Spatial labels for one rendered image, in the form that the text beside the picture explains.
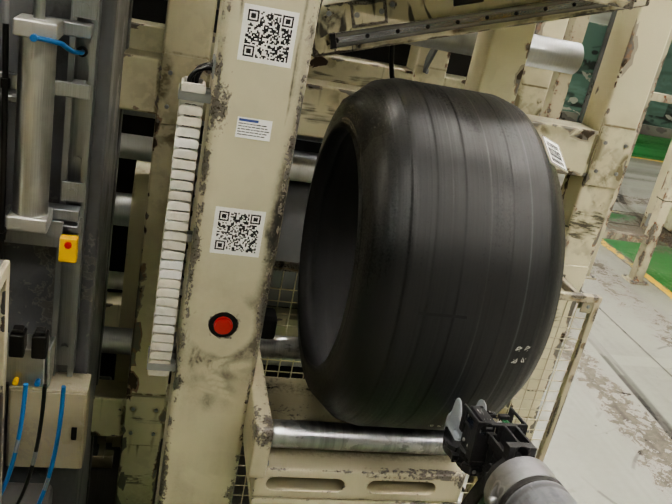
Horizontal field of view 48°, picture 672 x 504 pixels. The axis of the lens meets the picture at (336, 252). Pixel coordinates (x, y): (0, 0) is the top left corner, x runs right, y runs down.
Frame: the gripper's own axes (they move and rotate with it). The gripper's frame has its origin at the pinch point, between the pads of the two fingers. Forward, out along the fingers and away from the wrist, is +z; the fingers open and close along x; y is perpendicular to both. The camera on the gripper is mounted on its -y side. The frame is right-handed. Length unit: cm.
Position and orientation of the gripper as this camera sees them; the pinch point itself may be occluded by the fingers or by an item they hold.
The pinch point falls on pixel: (455, 421)
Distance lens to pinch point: 116.2
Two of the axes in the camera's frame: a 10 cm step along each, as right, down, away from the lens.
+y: 1.7, -9.5, -2.5
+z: -2.0, -2.8, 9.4
